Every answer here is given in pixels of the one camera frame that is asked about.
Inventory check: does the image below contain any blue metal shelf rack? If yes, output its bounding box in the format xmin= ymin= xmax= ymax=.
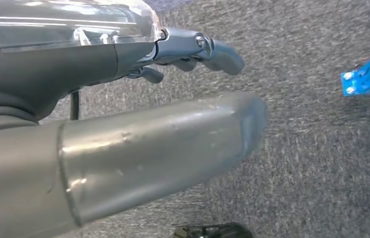
xmin=340 ymin=42 xmax=370 ymax=98

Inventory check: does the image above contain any black robot foot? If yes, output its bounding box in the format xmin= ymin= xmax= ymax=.
xmin=171 ymin=223 xmax=254 ymax=238

